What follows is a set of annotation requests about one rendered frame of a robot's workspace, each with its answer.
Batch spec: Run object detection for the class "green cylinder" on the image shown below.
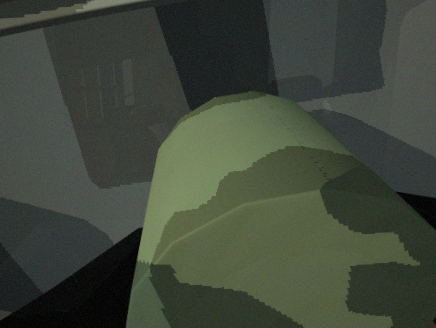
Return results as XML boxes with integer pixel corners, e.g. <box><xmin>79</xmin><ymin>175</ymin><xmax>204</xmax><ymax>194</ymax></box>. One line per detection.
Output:
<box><xmin>125</xmin><ymin>91</ymin><xmax>436</xmax><ymax>328</ymax></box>

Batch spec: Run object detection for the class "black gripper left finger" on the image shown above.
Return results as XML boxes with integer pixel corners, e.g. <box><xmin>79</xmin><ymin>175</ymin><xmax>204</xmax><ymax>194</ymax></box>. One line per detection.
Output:
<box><xmin>0</xmin><ymin>227</ymin><xmax>143</xmax><ymax>328</ymax></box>

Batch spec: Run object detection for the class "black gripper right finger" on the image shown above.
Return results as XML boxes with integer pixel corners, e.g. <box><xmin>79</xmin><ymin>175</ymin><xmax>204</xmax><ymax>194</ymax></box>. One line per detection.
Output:
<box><xmin>395</xmin><ymin>191</ymin><xmax>436</xmax><ymax>229</ymax></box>

